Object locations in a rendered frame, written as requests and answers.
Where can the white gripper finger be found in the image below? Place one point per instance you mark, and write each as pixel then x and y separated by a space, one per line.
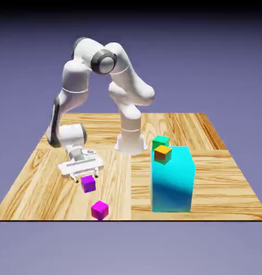
pixel 96 172
pixel 73 177

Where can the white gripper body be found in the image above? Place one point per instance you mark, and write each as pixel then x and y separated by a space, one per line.
pixel 79 165

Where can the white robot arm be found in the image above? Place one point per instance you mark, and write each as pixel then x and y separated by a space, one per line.
pixel 126 71

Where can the small purple cube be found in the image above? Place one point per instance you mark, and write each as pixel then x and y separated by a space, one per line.
pixel 88 184

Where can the small magenta cube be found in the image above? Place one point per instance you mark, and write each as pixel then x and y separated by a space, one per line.
pixel 99 210

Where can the small orange cube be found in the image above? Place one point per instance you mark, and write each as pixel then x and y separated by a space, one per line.
pixel 163 154

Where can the small green cube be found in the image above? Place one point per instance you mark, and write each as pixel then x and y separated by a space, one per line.
pixel 161 140

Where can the large cyan box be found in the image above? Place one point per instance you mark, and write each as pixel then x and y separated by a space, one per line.
pixel 172 182

